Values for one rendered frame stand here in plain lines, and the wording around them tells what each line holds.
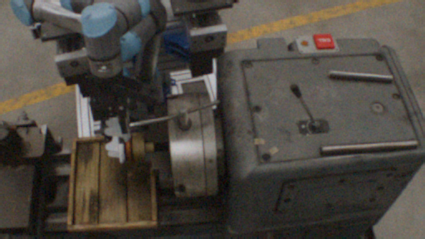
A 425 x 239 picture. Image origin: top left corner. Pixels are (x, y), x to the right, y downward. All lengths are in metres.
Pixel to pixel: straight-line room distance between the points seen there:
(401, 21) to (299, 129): 2.55
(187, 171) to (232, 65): 0.34
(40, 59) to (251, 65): 2.21
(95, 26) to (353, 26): 2.74
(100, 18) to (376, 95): 0.82
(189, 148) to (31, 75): 2.16
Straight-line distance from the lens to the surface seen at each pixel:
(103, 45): 0.97
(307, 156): 1.20
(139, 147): 1.37
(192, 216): 1.53
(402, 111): 1.37
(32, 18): 1.54
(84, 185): 1.61
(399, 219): 2.66
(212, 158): 1.25
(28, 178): 1.59
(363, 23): 3.55
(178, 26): 1.78
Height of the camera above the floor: 2.27
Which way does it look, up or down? 55 degrees down
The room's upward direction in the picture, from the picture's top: straight up
